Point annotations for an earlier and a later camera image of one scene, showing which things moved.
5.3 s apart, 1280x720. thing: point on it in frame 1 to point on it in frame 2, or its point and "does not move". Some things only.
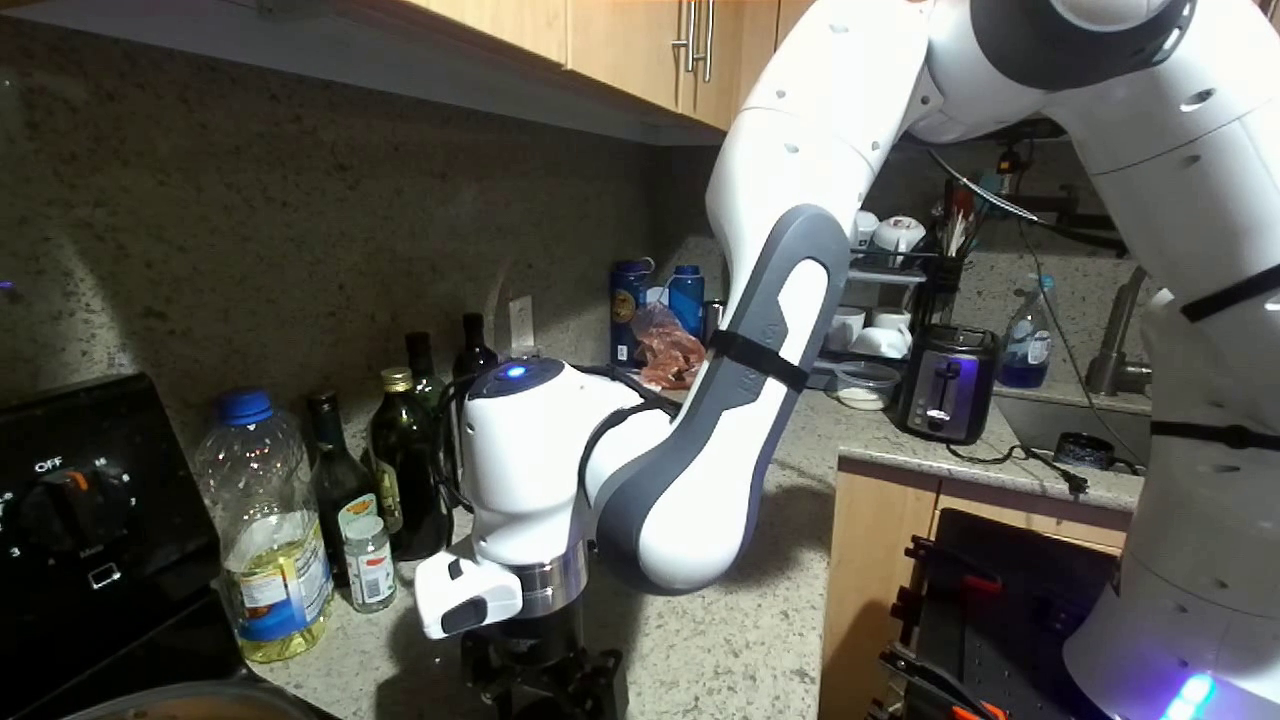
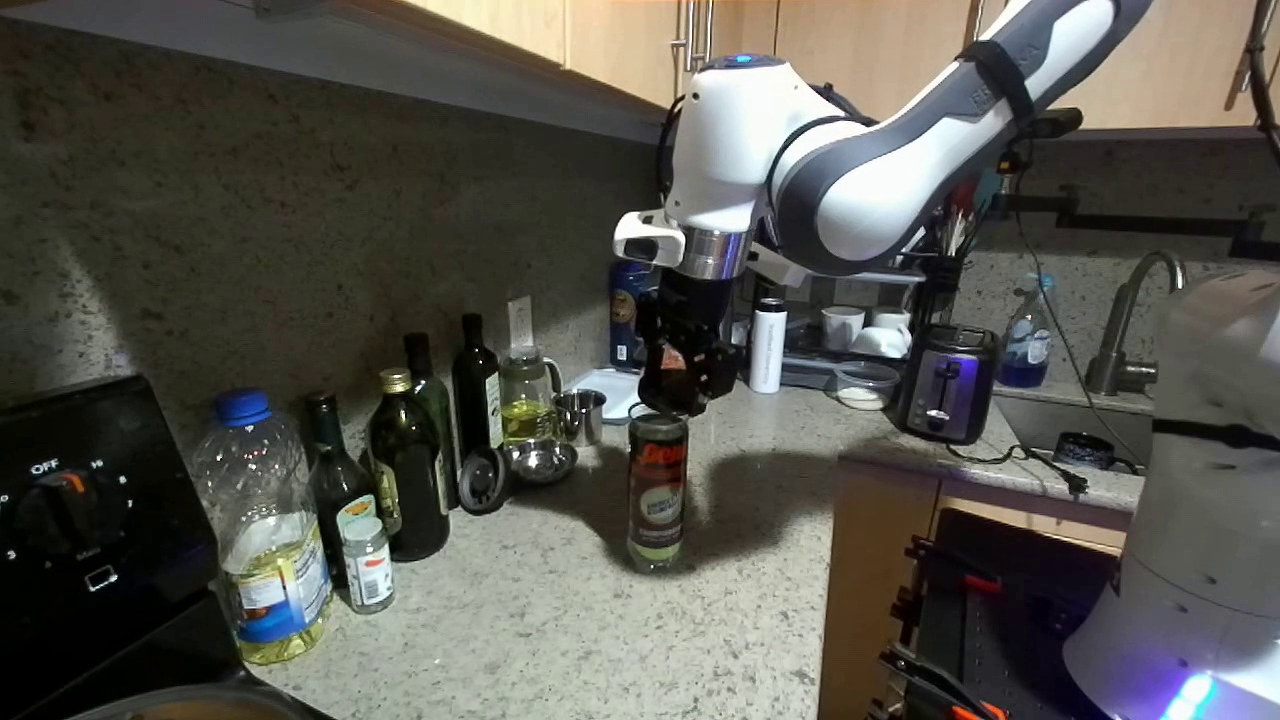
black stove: x=111 y=558 does not move
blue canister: x=624 y=296 does not move
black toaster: x=946 y=381 does not move
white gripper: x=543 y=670 to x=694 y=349
